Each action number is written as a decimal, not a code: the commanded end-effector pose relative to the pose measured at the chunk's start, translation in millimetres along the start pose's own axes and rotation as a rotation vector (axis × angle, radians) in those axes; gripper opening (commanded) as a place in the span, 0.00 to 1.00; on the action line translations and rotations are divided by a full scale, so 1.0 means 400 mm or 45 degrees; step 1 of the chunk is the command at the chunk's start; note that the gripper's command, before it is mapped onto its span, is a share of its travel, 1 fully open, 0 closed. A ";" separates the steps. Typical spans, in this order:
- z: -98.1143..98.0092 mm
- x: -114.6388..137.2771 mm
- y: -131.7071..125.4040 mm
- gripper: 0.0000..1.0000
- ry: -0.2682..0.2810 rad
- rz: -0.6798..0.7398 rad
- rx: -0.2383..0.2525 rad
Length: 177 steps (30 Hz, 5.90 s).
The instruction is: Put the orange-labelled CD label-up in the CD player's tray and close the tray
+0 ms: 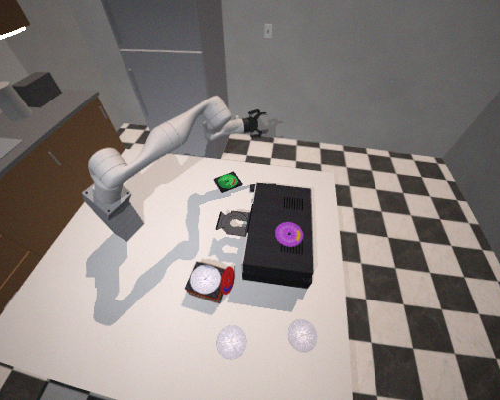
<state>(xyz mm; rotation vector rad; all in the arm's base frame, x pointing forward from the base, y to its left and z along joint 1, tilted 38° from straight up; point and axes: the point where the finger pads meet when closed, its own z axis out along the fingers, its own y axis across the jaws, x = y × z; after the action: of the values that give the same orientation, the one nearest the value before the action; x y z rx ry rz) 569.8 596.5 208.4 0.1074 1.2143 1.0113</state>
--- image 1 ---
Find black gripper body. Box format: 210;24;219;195
242;116;258;133

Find red cd with blue mark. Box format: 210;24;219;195
221;266;234;295

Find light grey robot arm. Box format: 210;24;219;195
88;96;244;204

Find pink cd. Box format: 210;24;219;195
275;222;303;247

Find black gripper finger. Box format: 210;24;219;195
248;109;268;123
250;126;268;138

